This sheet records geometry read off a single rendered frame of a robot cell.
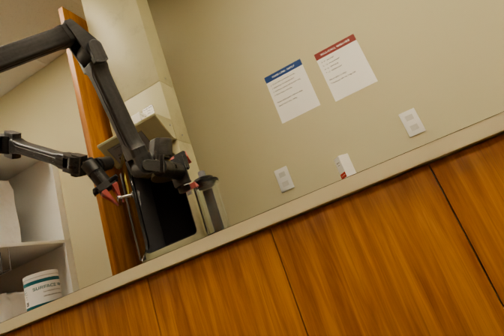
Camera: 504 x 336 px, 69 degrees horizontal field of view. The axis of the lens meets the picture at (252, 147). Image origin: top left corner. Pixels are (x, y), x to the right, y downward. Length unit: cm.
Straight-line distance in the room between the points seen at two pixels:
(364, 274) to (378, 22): 126
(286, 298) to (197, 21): 170
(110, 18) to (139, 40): 25
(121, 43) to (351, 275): 148
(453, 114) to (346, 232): 91
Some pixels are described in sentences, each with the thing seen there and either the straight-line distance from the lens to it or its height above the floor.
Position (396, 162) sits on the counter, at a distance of 97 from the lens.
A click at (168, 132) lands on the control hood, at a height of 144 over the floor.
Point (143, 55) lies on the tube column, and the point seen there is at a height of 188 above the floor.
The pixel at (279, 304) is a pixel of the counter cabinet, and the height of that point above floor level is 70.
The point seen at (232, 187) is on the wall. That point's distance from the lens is 190.
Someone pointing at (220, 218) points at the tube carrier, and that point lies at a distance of 132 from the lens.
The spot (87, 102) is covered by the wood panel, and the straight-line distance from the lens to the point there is 190.
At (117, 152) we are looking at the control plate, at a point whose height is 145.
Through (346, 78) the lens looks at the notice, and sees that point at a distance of 183.
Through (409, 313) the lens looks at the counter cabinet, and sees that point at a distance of 102.
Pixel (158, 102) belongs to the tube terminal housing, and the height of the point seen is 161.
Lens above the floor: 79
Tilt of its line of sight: 18 degrees up
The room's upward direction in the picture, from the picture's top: 20 degrees counter-clockwise
